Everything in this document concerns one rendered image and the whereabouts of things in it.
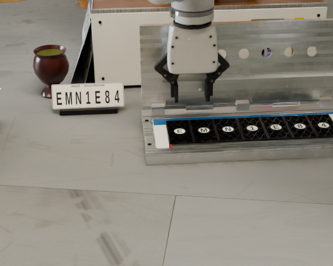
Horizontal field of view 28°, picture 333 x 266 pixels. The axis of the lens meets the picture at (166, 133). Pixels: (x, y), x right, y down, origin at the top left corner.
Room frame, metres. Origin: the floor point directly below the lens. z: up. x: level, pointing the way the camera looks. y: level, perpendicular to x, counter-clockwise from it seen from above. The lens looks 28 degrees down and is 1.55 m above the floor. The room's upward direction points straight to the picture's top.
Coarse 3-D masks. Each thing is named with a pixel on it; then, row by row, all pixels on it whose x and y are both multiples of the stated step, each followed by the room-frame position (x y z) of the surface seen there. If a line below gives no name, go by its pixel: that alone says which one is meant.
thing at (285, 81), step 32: (160, 32) 1.30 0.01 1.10; (224, 32) 1.32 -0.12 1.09; (256, 32) 1.33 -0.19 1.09; (288, 32) 1.33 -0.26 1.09; (320, 32) 1.34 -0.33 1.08; (256, 64) 1.32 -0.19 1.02; (288, 64) 1.33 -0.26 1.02; (320, 64) 1.33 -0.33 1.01; (160, 96) 1.29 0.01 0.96; (192, 96) 1.29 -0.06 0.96; (224, 96) 1.30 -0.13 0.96; (256, 96) 1.30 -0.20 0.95; (288, 96) 1.31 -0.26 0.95
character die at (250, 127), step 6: (240, 120) 1.23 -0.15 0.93; (246, 120) 1.23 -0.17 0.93; (252, 120) 1.23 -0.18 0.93; (258, 120) 1.23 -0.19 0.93; (240, 126) 1.20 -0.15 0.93; (246, 126) 1.20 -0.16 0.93; (252, 126) 1.20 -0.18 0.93; (258, 126) 1.21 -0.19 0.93; (246, 132) 1.18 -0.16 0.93; (252, 132) 1.18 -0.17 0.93; (258, 132) 1.17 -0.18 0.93; (264, 132) 1.17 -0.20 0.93; (246, 138) 1.15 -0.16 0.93; (252, 138) 1.15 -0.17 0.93; (258, 138) 1.15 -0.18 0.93; (264, 138) 1.15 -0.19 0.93
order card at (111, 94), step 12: (60, 84) 1.35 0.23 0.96; (72, 84) 1.36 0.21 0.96; (84, 84) 1.36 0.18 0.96; (96, 84) 1.36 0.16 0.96; (108, 84) 1.36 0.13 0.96; (120, 84) 1.36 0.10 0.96; (60, 96) 1.34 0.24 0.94; (72, 96) 1.34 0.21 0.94; (84, 96) 1.35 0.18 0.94; (96, 96) 1.35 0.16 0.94; (108, 96) 1.35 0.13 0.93; (120, 96) 1.35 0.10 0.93; (60, 108) 1.33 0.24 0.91; (72, 108) 1.33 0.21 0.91
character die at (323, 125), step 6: (312, 120) 1.23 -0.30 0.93; (318, 120) 1.23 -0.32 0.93; (324, 120) 1.23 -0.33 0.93; (330, 120) 1.22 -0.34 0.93; (312, 126) 1.20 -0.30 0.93; (318, 126) 1.20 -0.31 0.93; (324, 126) 1.20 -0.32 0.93; (330, 126) 1.20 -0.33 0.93; (318, 132) 1.17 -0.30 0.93; (324, 132) 1.17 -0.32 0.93; (330, 132) 1.17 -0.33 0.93
